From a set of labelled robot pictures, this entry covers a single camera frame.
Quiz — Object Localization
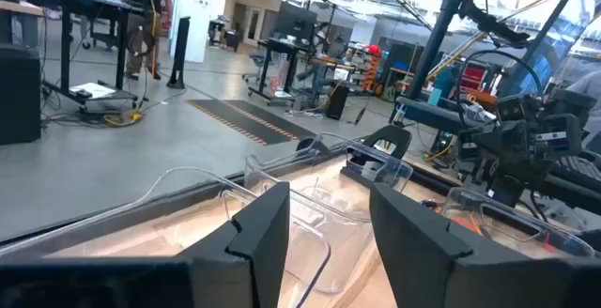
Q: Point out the black floor mat orange stripes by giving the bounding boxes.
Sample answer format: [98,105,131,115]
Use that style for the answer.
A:
[185,98,318,147]

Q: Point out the black computer tower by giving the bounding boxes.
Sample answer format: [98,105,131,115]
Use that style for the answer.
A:
[325,84,350,122]

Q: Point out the white paper sheet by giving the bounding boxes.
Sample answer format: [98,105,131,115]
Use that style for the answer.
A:
[69,81,116,100]

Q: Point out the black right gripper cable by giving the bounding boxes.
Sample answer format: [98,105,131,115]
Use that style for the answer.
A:
[455,48,544,131]

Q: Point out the black monitor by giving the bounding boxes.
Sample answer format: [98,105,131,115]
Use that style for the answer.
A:
[274,2,318,41]

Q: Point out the black standing desk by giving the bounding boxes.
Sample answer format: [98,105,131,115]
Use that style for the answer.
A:
[21,0,146,115]
[247,38,330,108]

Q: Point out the person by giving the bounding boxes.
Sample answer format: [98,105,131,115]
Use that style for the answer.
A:
[298,22,339,98]
[125,0,174,82]

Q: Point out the wooden top desk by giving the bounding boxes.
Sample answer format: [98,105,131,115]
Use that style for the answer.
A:
[0,0,46,49]

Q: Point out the black box cabinet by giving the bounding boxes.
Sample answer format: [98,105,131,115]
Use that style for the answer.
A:
[0,44,42,146]

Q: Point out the red orange stacked parts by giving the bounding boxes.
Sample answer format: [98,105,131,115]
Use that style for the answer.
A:
[363,43,384,93]

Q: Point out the yellow cable coil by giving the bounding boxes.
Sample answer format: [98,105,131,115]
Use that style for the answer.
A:
[102,110,145,129]

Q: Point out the red tool cabinet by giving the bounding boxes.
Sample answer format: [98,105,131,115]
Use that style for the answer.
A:
[461,65,490,94]

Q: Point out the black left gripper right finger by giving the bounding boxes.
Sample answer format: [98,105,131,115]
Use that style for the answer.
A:
[369,183,601,308]

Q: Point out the black column stand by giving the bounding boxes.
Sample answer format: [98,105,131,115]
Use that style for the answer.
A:
[166,15,192,90]

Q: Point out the black arch-shaped stand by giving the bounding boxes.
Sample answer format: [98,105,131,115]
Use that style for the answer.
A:
[362,123,414,161]

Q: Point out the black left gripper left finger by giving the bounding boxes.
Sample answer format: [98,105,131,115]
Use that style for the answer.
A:
[0,181,291,308]

